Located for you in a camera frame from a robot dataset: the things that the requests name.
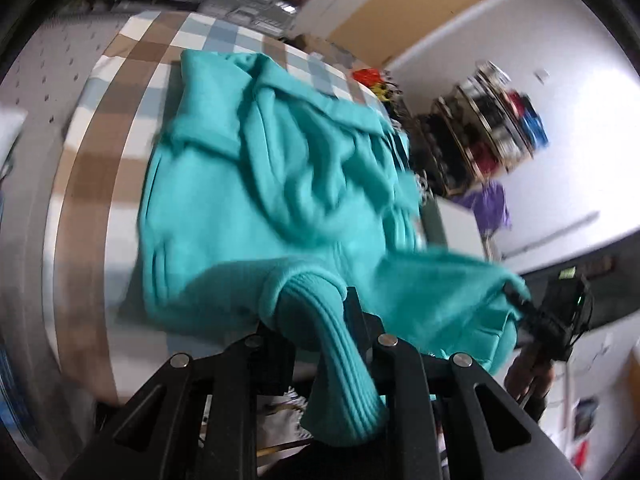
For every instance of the teal fleece jacket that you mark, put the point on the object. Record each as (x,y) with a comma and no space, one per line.
(266,200)

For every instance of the wall light switch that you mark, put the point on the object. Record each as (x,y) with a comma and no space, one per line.
(542,76)

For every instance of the purple bag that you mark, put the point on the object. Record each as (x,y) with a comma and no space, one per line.
(488,204)

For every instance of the white upright suitcase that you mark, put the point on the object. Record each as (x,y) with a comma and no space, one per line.
(319,18)

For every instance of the wooden door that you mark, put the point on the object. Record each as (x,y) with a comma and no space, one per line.
(382,29)

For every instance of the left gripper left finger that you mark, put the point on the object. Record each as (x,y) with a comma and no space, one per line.
(194,418)

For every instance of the wooden shoe rack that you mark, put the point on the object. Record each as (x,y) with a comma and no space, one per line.
(478,131)

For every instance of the orange plastic bag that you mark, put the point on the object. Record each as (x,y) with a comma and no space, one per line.
(369,77)

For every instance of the silver flat suitcase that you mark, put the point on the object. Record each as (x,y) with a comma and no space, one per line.
(270,17)

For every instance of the grey storage box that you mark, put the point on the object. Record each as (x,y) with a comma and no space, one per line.
(449,225)

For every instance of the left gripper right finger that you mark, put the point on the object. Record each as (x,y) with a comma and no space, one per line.
(446,418)

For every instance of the checkered bed blanket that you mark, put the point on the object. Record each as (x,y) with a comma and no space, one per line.
(90,290)

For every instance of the person right hand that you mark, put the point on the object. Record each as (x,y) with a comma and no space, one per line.
(529,375)

